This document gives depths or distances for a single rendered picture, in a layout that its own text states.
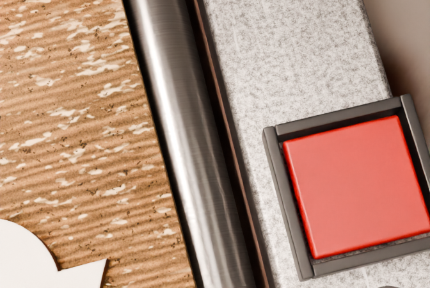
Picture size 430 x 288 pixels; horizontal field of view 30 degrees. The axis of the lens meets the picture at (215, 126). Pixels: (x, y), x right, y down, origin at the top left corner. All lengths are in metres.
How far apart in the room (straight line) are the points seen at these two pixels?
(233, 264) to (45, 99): 0.12
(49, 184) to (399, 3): 0.80
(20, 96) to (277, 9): 0.14
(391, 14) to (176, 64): 0.76
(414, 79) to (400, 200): 0.84
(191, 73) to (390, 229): 0.13
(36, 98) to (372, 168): 0.17
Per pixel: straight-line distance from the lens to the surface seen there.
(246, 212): 0.44
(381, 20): 1.18
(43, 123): 0.40
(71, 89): 0.40
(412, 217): 0.40
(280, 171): 0.39
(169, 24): 0.43
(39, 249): 0.38
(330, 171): 0.40
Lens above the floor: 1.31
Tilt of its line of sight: 75 degrees down
